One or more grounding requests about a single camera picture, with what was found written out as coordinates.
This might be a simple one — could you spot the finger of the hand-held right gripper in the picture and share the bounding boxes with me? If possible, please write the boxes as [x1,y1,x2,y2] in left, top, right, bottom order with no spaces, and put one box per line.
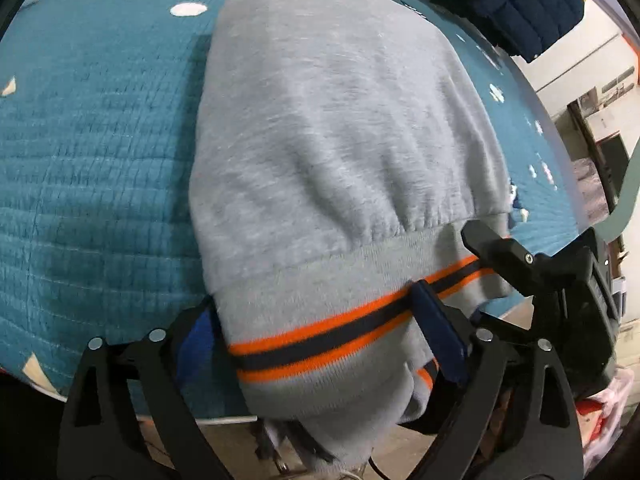
[461,220,557,297]

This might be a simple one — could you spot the teal quilted bed sheet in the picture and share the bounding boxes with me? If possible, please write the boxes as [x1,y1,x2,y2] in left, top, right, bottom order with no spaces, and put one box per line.
[0,0,596,418]

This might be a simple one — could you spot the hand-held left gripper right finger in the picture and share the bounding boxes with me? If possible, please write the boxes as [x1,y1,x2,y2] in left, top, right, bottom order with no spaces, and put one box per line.
[407,280,586,480]

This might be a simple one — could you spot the grey zip jacket navy sleeves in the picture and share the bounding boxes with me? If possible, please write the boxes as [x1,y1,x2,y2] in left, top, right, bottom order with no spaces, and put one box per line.
[189,0,516,471]

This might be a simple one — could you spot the yellow and navy puffer jacket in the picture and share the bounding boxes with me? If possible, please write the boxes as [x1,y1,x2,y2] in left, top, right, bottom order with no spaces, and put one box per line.
[430,0,588,63]

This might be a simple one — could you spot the red and white plastic bag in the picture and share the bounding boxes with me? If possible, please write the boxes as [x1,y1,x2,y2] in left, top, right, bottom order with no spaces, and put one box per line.
[575,367,637,463]

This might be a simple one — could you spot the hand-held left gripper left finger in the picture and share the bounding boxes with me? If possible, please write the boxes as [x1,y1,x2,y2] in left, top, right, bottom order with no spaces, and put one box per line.
[56,296,236,480]

